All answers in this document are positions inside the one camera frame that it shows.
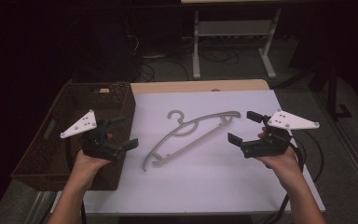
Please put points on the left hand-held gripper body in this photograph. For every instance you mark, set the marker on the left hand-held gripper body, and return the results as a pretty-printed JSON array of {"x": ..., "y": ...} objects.
[{"x": 101, "y": 146}]

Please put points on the white metal frame desk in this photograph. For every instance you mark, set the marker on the white metal frame desk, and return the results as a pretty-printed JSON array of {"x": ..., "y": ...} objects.
[{"x": 195, "y": 62}]

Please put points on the person's left hand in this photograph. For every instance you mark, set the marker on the person's left hand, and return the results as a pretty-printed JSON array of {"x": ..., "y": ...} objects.
[{"x": 87, "y": 165}]

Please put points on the black metal stand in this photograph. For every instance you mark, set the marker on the black metal stand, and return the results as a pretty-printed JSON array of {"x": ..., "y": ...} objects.
[{"x": 332, "y": 93}]

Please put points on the white table mat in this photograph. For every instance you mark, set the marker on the white table mat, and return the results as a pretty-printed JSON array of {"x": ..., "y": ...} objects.
[{"x": 205, "y": 186}]

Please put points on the grey plastic clothes hanger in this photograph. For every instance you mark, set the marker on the grey plastic clothes hanger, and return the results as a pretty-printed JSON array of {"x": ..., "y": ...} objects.
[{"x": 199, "y": 120}]

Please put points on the brown woven basket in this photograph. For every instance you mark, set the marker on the brown woven basket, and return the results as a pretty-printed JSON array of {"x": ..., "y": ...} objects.
[{"x": 43, "y": 155}]

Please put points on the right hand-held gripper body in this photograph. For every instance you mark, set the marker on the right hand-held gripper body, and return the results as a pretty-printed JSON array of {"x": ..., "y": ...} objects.
[{"x": 268, "y": 146}]

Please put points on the aluminium table frame rail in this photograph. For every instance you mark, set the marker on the aluminium table frame rail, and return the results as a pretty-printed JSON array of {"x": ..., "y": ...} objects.
[{"x": 38, "y": 208}]

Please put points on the aluminium floor rail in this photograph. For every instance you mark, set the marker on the aluminium floor rail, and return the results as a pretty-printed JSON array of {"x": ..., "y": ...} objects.
[{"x": 354, "y": 155}]

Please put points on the person's right hand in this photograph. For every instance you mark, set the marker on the person's right hand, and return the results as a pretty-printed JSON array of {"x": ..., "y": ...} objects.
[{"x": 284, "y": 163}]

